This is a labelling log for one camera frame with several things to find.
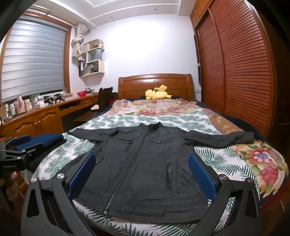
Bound black folded garment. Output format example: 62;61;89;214
23;141;67;169

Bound wooden louvred wardrobe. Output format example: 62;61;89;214
190;0;290;141

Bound wooden window frame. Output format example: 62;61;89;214
0;11;73;105

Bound grey window blind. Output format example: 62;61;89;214
0;19;66;103

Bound wooden desk with cabinets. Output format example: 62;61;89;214
0;93;100;146

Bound black tools on desk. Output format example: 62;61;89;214
43;93;65;106

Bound dark wooden chair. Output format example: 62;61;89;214
72;87;114;123

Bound pink bottle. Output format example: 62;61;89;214
16;95;26;115

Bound bed with leaf-print cover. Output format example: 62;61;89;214
34;113;250;236

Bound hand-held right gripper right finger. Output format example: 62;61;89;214
188;152;263;236

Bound row of books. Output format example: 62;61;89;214
85;63;100;74

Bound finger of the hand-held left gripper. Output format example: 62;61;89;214
3;146;45;163
4;135;32;150

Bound wooden bed headboard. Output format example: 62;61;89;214
118;74;195;101

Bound white wall shelf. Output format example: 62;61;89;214
78;39;106;77

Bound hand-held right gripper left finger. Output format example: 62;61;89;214
21;152;98;236

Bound yellow plush toy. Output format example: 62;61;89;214
145;85;173;100

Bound tied beige curtain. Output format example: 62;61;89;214
71;23;90;58

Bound black button shirt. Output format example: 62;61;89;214
67;122;254;224

